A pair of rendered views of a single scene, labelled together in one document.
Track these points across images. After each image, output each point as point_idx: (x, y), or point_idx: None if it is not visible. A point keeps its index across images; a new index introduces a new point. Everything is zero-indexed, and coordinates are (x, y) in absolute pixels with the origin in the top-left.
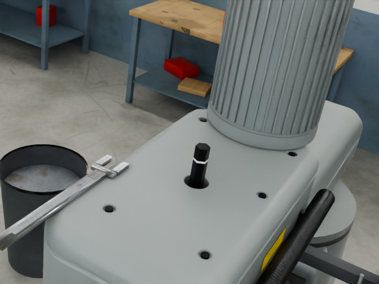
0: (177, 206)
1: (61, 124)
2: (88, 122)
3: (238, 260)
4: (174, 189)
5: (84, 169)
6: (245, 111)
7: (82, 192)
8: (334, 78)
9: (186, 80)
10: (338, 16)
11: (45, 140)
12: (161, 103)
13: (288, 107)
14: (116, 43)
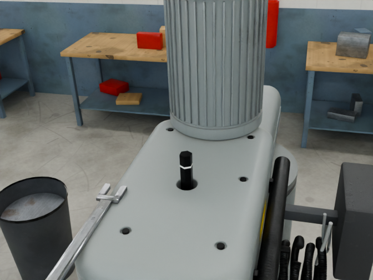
0: (180, 210)
1: (31, 158)
2: (53, 150)
3: (248, 241)
4: (172, 195)
5: (64, 189)
6: (205, 113)
7: (97, 224)
8: None
9: (121, 95)
10: (260, 16)
11: (22, 174)
12: (106, 119)
13: (239, 100)
14: (56, 81)
